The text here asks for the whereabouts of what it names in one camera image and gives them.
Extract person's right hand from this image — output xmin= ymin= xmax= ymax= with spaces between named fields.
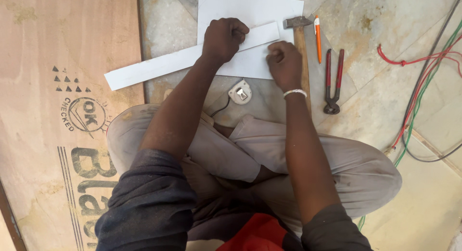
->
xmin=266 ymin=41 xmax=304 ymax=93

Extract person's left hand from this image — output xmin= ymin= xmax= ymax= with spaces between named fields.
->
xmin=201 ymin=18 xmax=250 ymax=65

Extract white laminate sheet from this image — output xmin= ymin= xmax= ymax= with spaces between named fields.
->
xmin=197 ymin=0 xmax=305 ymax=80

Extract long white laminate strip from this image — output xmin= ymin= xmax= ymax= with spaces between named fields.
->
xmin=104 ymin=21 xmax=281 ymax=91

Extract orange and white pen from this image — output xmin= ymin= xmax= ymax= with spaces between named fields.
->
xmin=314 ymin=15 xmax=322 ymax=65

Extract white tape measure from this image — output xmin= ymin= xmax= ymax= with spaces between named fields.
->
xmin=210 ymin=79 xmax=253 ymax=118

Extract person's beige trousers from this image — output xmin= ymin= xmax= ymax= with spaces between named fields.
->
xmin=106 ymin=104 xmax=403 ymax=237

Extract red cloth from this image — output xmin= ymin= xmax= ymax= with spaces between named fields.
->
xmin=216 ymin=213 xmax=289 ymax=251

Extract person's dark grey shirt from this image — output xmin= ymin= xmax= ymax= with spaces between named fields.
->
xmin=95 ymin=148 xmax=373 ymax=251

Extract large plywood board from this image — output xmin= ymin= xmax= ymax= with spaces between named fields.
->
xmin=0 ymin=0 xmax=146 ymax=251

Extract wooden handle hammer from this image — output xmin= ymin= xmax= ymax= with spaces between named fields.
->
xmin=282 ymin=16 xmax=314 ymax=116

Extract white bead bracelet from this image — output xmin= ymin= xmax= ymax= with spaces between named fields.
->
xmin=283 ymin=89 xmax=308 ymax=99

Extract red handle pincers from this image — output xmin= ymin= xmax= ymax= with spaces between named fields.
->
xmin=323 ymin=49 xmax=345 ymax=115

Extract red electrical wire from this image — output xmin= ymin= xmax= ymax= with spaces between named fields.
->
xmin=377 ymin=33 xmax=462 ymax=149

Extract green electrical wire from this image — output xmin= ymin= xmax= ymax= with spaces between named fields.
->
xmin=357 ymin=20 xmax=462 ymax=231

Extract grey electrical cable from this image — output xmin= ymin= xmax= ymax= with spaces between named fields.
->
xmin=401 ymin=0 xmax=462 ymax=163

